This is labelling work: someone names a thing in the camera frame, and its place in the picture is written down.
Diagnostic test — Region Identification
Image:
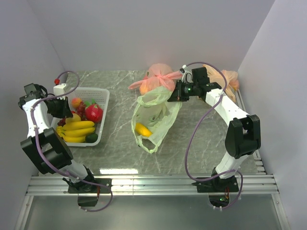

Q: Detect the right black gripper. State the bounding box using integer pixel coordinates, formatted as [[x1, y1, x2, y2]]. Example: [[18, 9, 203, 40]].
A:
[[168, 80, 199, 102]]

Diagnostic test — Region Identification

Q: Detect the yellow fake banana bunch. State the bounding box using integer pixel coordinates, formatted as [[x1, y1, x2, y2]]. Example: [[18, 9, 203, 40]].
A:
[[56, 121, 95, 143]]

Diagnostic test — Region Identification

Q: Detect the green avocado-print plastic bag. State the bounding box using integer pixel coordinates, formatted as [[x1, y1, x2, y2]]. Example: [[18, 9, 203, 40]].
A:
[[131, 86, 182, 154]]

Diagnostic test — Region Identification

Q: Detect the yellow fake mango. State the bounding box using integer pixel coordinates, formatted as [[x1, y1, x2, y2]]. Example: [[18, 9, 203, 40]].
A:
[[135, 123, 152, 137]]

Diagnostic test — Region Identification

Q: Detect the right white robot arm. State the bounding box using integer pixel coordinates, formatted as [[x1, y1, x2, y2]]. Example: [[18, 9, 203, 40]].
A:
[[168, 66, 261, 191]]

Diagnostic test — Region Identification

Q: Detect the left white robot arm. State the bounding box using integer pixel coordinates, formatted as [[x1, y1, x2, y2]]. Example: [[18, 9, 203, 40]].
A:
[[18, 83, 97, 193]]

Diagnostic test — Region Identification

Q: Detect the dark red fake grape bunch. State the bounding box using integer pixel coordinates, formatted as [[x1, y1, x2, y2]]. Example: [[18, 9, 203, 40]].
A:
[[57, 118, 66, 127]]

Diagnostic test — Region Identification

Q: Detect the fake peach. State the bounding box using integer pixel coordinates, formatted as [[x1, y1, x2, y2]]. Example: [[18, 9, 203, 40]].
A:
[[71, 97, 82, 109]]

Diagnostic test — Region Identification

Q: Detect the purple fake grape bunch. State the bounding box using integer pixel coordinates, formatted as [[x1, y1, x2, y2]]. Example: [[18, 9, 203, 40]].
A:
[[75, 101, 86, 121]]

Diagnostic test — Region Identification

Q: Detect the pink tied plastic bag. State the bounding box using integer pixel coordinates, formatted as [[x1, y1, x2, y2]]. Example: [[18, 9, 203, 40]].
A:
[[128, 63, 182, 95]]

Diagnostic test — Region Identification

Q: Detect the red fake dragon fruit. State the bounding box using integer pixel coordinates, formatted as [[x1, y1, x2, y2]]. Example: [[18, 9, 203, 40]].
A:
[[85, 103, 103, 123]]

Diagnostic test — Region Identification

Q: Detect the green fake avocado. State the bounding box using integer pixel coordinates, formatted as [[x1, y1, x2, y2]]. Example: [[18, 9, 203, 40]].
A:
[[85, 133, 98, 143]]

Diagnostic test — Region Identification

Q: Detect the orange tied plastic bag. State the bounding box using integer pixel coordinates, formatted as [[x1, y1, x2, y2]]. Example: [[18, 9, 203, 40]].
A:
[[202, 64, 240, 103]]

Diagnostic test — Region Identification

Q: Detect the white plastic basket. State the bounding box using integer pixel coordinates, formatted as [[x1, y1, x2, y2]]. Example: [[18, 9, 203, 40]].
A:
[[51, 87, 110, 147]]

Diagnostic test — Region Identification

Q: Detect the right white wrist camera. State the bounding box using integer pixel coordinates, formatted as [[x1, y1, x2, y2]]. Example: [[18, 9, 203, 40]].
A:
[[179, 65, 192, 83]]

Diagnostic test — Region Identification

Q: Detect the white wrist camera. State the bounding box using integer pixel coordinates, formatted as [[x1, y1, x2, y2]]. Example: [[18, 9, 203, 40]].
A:
[[179, 65, 192, 83], [53, 79, 68, 96]]

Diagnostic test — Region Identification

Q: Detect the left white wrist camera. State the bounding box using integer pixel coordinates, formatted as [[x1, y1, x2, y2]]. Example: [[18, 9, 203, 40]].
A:
[[53, 79, 68, 96]]

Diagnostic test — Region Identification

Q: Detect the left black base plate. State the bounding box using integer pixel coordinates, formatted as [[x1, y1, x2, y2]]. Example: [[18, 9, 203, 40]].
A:
[[67, 177, 113, 194]]

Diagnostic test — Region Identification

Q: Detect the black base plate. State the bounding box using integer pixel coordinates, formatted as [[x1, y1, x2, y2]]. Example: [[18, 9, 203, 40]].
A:
[[67, 177, 113, 194], [192, 176, 239, 193]]

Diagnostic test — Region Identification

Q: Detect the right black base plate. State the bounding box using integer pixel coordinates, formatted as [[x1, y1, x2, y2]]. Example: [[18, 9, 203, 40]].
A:
[[192, 176, 239, 193]]

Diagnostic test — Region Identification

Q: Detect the aluminium mounting rail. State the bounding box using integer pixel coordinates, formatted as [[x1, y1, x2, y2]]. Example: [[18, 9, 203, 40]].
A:
[[26, 174, 279, 196]]

